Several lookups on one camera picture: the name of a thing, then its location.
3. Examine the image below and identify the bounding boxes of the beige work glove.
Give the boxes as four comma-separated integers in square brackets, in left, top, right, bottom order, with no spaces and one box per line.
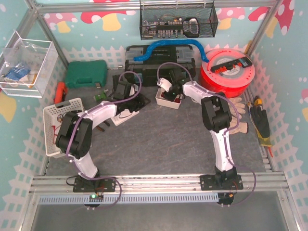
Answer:
[228,97,246,119]
[229,117,248,135]

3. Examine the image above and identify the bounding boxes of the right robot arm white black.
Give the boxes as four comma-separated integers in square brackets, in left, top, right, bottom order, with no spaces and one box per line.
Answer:
[157,77,237,182]

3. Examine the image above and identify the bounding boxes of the orange handled tool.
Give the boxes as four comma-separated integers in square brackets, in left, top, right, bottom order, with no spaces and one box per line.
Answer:
[54,82,68,104]

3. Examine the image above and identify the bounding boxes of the white slotted cable duct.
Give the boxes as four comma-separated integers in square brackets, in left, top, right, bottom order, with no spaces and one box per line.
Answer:
[39,192,219,205]

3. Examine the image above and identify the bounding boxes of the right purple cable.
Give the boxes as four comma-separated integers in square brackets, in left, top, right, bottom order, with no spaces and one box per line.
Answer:
[156,62,257,207]

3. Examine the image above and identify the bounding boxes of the green plastic tool case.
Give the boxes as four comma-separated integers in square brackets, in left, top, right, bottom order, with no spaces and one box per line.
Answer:
[64,60,108,89]

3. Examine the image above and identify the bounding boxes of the red wires in basket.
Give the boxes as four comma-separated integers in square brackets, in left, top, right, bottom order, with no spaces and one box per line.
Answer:
[51,115,64,138]

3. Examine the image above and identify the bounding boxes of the lower beige work glove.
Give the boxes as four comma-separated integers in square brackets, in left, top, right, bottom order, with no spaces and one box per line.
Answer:
[229,117,248,135]

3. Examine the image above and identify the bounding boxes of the black wire mesh basket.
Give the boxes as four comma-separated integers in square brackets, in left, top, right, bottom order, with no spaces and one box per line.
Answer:
[140,0,218,40]

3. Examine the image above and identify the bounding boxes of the upper beige work glove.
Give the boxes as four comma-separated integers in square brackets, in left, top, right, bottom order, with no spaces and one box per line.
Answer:
[228,97,246,119]

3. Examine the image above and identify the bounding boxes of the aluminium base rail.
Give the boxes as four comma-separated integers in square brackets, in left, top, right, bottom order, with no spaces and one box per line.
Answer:
[29,172,289,195]

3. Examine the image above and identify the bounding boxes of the clear acrylic wall box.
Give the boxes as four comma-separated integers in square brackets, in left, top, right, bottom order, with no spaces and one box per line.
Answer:
[0,32,58,98]

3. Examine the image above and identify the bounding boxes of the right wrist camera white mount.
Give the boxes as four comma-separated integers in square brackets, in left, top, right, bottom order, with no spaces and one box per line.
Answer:
[157,78,173,92]

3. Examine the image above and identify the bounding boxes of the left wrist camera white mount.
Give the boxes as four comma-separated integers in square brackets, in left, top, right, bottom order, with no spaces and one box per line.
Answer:
[129,84,139,97]

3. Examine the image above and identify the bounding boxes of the black red terminal strip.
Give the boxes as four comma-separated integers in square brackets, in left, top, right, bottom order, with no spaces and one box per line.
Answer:
[210,56,252,74]

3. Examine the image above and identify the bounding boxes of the red handled pliers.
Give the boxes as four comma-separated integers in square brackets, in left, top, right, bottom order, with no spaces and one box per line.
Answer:
[96,121,110,132]

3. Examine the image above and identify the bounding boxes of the white perforated plastic basket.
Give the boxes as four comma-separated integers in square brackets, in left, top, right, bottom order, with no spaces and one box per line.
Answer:
[43,98,84,158]

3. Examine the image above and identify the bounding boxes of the black battery holder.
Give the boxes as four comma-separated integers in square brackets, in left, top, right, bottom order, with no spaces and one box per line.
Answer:
[112,75,120,91]

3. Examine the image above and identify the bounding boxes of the black plastic toolbox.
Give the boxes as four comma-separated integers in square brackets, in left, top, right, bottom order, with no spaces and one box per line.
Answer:
[125,45,196,87]

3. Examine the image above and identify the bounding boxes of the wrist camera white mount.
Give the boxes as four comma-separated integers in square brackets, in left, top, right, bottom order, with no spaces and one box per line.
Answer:
[129,84,139,97]
[157,78,173,92]

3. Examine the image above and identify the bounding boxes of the blue corrugated hose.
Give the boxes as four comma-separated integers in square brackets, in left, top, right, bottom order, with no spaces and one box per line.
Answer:
[133,39,210,64]

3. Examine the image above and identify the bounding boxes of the black yellow rubber glove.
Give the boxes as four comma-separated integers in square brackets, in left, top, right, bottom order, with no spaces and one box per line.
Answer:
[250,106,272,147]

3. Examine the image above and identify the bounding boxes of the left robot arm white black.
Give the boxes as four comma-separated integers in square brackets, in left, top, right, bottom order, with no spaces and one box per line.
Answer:
[55,81,150,180]

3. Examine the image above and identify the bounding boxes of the blue white work glove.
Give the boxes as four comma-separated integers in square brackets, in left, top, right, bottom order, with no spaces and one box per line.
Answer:
[4,63,31,82]

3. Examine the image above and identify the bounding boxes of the red filament spool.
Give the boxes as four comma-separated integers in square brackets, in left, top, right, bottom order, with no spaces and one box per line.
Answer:
[198,48,256,98]

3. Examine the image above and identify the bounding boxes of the white peg fixture board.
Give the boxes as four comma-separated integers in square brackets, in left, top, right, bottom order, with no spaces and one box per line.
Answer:
[111,109,139,126]

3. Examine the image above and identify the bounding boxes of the white rectangular parts tray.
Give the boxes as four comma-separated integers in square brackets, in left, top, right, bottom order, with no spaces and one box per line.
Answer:
[155,88,181,109]

